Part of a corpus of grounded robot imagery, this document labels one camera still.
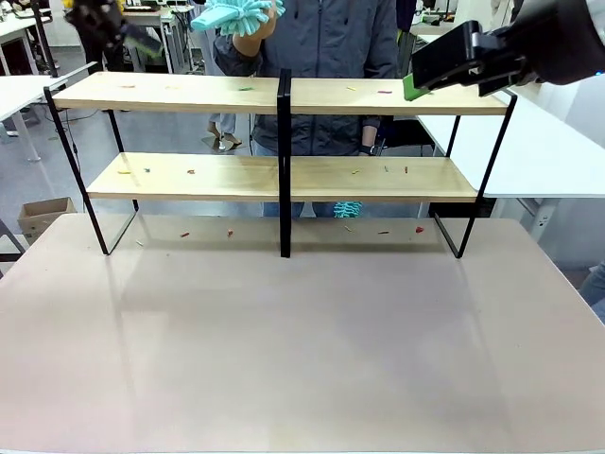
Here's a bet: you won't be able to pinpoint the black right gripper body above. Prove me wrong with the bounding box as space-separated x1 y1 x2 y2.
508 0 605 87

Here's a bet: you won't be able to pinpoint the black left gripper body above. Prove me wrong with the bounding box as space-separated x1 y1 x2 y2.
64 0 128 49

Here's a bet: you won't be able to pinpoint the teal chenille duster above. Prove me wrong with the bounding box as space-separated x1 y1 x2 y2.
333 200 364 220
190 0 286 38

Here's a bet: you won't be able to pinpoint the person's right forearm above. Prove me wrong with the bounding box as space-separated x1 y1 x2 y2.
213 34 267 78

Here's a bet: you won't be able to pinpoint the person's left forearm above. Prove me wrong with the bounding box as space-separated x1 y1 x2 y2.
360 114 382 148

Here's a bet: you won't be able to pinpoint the person's right hand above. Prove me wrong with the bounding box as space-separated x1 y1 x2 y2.
231 12 277 59

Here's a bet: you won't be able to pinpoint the background white desk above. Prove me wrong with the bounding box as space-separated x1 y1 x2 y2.
120 2 198 75

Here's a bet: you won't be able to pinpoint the background person black trousers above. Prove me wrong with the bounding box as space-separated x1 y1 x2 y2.
78 26 125 75

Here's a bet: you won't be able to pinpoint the white side table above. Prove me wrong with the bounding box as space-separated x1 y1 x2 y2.
415 82 605 247
0 73 70 165

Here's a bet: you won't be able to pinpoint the background person in sandals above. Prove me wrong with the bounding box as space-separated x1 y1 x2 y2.
201 35 243 153

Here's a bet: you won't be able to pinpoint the grey jacket torso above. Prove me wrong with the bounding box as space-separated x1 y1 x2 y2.
213 0 399 157

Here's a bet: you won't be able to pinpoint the black metal wooden shelf rack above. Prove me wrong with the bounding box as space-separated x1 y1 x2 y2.
43 68 519 259

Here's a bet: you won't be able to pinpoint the brown cardboard box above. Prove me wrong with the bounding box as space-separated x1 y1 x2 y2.
17 196 78 246

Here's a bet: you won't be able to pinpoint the blue jeans legs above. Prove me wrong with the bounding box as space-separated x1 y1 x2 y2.
249 139 342 219

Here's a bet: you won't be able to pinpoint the bystander blue jeans leg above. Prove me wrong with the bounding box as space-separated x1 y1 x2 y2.
579 260 605 326

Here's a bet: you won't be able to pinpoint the black chair frame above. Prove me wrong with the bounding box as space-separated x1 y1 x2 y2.
0 218 27 280

